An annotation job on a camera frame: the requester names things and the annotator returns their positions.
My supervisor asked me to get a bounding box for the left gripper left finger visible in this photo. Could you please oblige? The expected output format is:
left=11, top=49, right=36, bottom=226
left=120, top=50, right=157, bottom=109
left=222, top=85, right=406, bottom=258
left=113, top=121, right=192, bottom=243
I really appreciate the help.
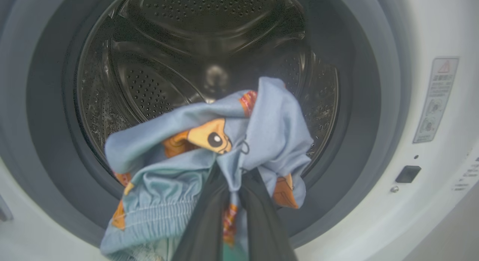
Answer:
left=171, top=163, right=230, bottom=261

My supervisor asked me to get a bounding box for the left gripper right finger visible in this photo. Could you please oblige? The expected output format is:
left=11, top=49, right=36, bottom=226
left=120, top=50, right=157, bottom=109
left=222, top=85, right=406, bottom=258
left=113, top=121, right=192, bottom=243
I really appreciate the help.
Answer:
left=239, top=168, right=298, bottom=261

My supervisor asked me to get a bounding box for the blue cartoon print garment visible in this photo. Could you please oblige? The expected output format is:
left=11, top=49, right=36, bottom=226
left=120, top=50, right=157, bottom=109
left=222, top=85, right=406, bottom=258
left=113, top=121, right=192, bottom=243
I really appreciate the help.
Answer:
left=100, top=77, right=314, bottom=261

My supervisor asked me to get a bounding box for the white front-load washing machine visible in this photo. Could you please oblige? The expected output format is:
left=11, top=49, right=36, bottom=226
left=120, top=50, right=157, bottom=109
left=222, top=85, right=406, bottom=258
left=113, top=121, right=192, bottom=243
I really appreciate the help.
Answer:
left=0, top=0, right=479, bottom=261

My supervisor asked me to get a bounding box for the grey rubber door gasket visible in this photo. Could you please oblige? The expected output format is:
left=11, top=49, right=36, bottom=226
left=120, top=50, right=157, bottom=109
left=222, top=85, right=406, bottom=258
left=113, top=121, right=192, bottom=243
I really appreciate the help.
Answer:
left=25, top=0, right=383, bottom=250

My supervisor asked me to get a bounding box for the steel perforated washer drum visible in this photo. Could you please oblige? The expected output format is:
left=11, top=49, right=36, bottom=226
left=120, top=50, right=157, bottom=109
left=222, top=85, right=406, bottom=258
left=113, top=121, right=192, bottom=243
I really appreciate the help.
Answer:
left=77, top=0, right=339, bottom=168

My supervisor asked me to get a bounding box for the grey warning sticker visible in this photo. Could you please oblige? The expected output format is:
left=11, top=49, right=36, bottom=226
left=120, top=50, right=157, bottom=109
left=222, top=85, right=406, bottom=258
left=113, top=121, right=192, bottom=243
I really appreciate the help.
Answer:
left=413, top=57, right=460, bottom=144

